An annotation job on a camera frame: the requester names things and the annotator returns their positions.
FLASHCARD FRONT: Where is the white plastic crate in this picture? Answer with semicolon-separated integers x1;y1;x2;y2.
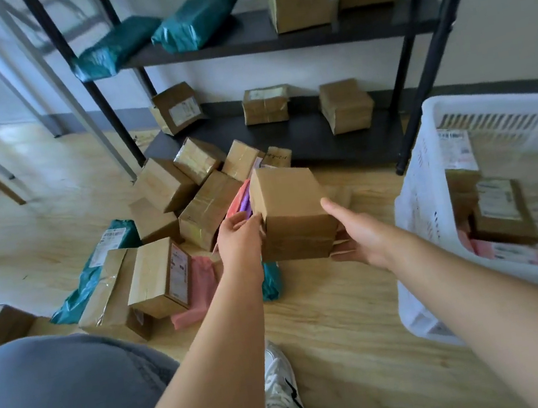
368;82;538;354

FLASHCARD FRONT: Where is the labelled box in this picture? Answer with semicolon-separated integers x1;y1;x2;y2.
148;79;210;139

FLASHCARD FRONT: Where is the grey metal frame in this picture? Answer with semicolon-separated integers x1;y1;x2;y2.
0;0;140;208

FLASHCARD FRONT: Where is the long white label cardboard box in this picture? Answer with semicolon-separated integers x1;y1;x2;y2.
465;171;538;254

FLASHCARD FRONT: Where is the large red-label cardboard box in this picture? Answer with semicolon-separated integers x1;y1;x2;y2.
118;234;201;324

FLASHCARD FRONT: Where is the purple mailer bag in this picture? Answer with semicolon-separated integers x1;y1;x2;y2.
235;183;258;221

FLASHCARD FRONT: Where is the small cardboard parcel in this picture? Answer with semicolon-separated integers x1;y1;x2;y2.
437;124;485;197

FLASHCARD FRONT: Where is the wide plain cardboard box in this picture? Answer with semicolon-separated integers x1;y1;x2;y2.
246;157;346;267

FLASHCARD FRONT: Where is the pile of cardboard parcels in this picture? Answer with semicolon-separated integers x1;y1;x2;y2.
0;116;370;362

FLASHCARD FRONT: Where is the pink purple teal mailers pile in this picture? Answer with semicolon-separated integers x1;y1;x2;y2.
153;179;271;331

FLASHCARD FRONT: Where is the thin plain cardboard box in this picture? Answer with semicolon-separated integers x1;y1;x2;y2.
449;190;476;228

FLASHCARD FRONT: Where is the person's left hand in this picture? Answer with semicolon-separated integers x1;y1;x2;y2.
212;208;273;288

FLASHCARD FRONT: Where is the black metal shelf rack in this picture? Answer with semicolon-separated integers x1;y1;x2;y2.
20;0;516;225

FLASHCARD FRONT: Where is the person's left white shoe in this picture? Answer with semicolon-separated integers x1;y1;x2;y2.
256;333;324;408

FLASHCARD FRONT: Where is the person's right forearm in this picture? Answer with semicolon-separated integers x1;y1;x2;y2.
383;216;538;408

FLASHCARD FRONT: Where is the taped box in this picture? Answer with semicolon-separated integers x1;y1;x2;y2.
240;84;294;127

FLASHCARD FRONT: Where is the person's left forearm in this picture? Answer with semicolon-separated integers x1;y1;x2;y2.
99;267;284;408

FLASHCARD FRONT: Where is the person's right hand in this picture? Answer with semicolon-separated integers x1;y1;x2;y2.
320;187;409;281

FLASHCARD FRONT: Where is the plain brown box shelf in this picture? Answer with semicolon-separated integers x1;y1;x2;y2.
317;76;379;137

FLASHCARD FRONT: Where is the person's left leg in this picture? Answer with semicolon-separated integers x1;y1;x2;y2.
0;301;304;408

